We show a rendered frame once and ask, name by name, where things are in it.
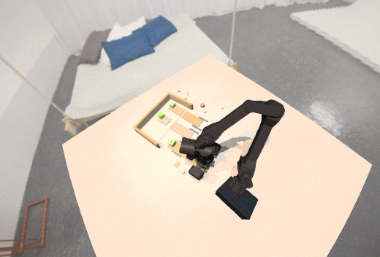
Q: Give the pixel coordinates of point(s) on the green camouflage cube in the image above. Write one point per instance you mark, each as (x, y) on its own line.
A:
(171, 143)

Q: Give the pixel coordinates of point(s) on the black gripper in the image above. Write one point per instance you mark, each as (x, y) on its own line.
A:
(196, 171)

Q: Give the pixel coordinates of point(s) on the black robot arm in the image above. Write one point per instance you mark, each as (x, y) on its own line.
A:
(272, 111)

